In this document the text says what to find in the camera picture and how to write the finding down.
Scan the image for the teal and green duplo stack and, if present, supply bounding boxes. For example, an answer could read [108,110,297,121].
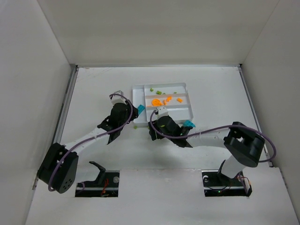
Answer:
[182,120,196,128]

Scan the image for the teal duplo brick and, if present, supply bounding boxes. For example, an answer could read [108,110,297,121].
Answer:
[137,105,145,115]

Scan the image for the orange lego pieces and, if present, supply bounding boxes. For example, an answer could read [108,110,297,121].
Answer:
[145,96,185,108]

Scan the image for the small green lego pieces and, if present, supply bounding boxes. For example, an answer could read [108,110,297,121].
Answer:
[132,85,176,128]

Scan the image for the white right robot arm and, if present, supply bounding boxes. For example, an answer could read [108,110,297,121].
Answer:
[149,116,265,179]

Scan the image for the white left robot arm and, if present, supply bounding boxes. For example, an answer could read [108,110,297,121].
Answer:
[37,101,139,194]

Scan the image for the white divided tray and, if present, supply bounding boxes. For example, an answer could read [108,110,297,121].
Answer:
[132,82,194,128]

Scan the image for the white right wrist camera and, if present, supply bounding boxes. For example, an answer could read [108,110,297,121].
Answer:
[156,106,168,119]

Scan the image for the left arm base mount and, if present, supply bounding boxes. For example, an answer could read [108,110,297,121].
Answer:
[75,161,120,198]

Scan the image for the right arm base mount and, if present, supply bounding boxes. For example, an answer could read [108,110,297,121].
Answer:
[202,170,253,197]

